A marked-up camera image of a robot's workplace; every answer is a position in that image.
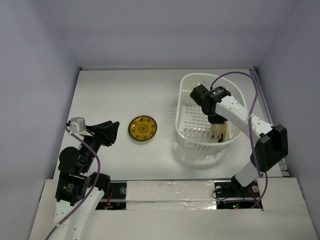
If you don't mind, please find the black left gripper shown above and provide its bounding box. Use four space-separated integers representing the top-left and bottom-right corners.
80 119 120 171

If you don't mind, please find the cream plate with flower print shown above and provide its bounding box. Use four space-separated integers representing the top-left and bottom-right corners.
210 124 224 143

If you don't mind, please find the yellow patterned plate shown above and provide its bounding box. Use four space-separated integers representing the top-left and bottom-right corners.
128 115 158 142

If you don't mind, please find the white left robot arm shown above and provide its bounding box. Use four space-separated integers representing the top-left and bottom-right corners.
46 117 120 240

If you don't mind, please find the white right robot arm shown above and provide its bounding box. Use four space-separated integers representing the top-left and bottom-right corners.
190 84 289 196

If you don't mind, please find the white plastic dish rack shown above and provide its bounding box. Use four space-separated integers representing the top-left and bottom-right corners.
175 73 243 152

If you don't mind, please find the white foam strip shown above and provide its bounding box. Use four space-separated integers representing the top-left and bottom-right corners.
125 180 217 211

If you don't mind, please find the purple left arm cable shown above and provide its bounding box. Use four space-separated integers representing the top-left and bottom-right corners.
44 122 103 240

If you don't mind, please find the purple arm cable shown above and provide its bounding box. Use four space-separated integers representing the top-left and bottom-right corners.
210 71 270 209
44 122 103 240

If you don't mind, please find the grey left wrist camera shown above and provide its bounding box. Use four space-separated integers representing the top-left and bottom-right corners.
69 117 87 135

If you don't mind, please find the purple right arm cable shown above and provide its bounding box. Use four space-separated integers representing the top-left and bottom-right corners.
210 71 270 209

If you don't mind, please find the aluminium rail at right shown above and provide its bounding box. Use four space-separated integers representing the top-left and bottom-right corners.
249 67 291 178

